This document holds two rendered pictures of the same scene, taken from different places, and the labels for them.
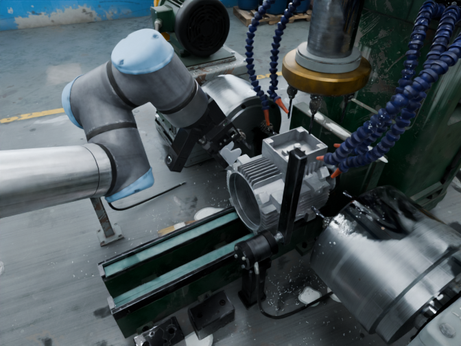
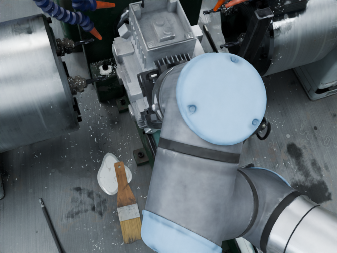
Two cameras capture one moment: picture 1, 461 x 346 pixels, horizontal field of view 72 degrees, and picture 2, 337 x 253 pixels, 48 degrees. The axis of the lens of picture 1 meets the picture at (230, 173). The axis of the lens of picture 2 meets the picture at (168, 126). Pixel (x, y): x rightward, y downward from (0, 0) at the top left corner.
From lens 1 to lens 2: 0.67 m
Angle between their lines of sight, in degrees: 53
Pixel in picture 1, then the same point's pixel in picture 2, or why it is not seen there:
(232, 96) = (32, 58)
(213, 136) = not seen: hidden behind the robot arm
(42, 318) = not seen: outside the picture
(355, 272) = (310, 40)
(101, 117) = (247, 198)
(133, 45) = (231, 98)
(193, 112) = not seen: hidden behind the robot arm
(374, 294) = (328, 36)
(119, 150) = (276, 185)
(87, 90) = (223, 207)
